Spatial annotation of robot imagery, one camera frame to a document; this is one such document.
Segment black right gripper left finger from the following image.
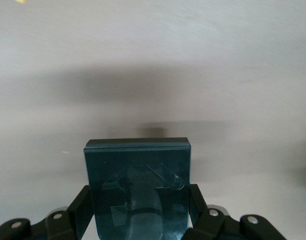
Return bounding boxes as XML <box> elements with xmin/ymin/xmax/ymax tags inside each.
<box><xmin>0</xmin><ymin>185</ymin><xmax>94</xmax><ymax>240</ymax></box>

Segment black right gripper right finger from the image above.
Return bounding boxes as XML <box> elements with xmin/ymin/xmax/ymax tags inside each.
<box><xmin>181</xmin><ymin>183</ymin><xmax>287</xmax><ymax>240</ymax></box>

